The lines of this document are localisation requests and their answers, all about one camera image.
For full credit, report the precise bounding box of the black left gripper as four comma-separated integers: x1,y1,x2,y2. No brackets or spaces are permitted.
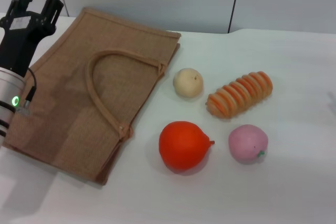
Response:
0,0,65,78

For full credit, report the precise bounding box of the brown jute handbag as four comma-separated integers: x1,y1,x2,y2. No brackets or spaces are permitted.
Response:
2,6,182,187

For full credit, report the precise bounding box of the orange toy fruit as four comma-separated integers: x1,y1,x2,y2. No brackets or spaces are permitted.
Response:
158,121,215,174

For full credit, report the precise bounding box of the pink toy peach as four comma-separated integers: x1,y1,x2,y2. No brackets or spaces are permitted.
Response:
228,124,269,165

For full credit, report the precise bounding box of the beige round toy fruit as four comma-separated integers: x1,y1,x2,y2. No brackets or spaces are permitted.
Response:
172,68,204,98

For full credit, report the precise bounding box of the striped toy bread loaf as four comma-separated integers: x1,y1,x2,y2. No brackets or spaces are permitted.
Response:
205,71,273,119

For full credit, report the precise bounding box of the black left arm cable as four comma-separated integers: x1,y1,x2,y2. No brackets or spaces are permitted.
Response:
18,68,38,116

